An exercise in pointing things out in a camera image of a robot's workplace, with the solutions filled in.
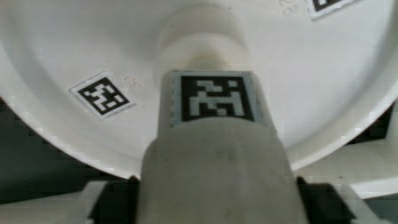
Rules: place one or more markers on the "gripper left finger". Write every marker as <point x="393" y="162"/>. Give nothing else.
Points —
<point x="114" y="209"/>

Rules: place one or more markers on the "white cylindrical table leg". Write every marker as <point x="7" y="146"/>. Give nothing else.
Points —
<point x="215" y="177"/>

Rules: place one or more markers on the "white round table top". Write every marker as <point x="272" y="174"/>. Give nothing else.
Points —
<point x="87" y="48"/>

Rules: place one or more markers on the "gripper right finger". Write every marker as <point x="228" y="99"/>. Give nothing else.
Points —
<point x="326" y="206"/>

